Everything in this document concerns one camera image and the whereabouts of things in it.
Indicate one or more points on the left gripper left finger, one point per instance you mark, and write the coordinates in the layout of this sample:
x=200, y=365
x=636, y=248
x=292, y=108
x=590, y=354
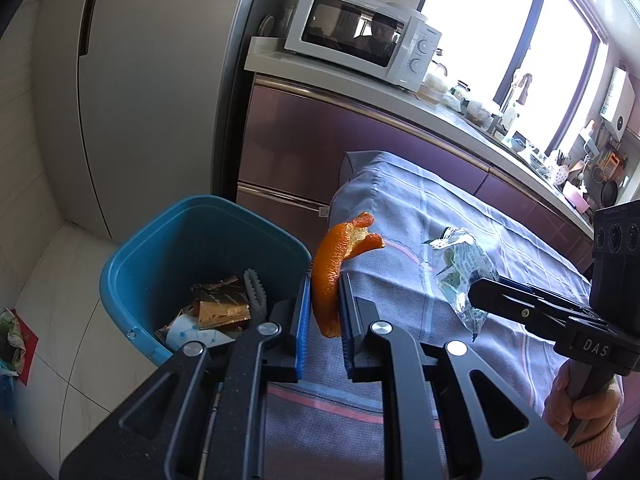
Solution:
x=285, y=356

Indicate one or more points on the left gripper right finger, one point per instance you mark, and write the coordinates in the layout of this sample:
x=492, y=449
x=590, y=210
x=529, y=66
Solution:
x=356, y=316

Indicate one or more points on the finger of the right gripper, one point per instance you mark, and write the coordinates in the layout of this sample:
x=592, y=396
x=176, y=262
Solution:
x=540, y=317
x=503, y=296

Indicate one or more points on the clear green plastic wrapper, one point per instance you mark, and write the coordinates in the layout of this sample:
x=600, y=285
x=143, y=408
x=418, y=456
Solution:
x=458, y=262

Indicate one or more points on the brown gold snack wrapper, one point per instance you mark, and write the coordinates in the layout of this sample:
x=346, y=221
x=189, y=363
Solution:
x=220, y=304

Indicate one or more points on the orange peel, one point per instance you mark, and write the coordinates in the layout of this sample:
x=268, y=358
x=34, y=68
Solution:
x=344, y=241

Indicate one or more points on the blue dotted paper cup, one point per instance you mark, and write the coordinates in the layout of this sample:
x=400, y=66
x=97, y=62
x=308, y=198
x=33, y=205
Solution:
x=184, y=328

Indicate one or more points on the pink right sleeve forearm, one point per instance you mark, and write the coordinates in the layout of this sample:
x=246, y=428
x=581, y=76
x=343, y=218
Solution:
x=597, y=451

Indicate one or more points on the blue trash bin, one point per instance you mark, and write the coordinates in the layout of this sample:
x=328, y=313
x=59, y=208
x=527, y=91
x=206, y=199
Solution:
x=202, y=239

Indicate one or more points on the purple kitchen cabinets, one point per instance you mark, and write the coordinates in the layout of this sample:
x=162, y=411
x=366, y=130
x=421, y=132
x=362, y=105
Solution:
x=301, y=144

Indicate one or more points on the white kitchen countertop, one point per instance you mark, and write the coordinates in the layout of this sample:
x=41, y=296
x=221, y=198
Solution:
x=275, y=68

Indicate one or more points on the person right hand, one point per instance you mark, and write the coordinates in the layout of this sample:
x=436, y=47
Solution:
x=597, y=410

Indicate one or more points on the purple plaid tablecloth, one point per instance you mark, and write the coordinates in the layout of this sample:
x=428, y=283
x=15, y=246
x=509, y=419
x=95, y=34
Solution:
x=328, y=427

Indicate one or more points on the white spotted spatula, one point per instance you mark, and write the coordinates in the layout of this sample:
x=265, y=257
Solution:
x=559, y=175

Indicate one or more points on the black frying pan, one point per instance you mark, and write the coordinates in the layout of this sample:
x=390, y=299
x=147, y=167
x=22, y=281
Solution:
x=609, y=193

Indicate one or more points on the white water heater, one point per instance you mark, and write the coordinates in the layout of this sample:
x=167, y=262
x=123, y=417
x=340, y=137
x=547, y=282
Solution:
x=617, y=104

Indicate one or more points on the red packet on floor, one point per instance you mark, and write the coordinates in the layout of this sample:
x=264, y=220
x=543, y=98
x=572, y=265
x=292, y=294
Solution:
x=18, y=346

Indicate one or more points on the white microwave oven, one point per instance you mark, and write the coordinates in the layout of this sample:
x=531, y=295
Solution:
x=385, y=41

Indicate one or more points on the grey refrigerator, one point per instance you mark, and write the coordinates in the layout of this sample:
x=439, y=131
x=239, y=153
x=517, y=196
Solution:
x=127, y=94

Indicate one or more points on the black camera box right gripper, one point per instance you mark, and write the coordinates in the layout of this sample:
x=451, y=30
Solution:
x=615, y=287

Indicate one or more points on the window frame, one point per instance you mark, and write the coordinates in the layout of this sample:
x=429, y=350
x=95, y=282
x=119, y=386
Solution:
x=485, y=41

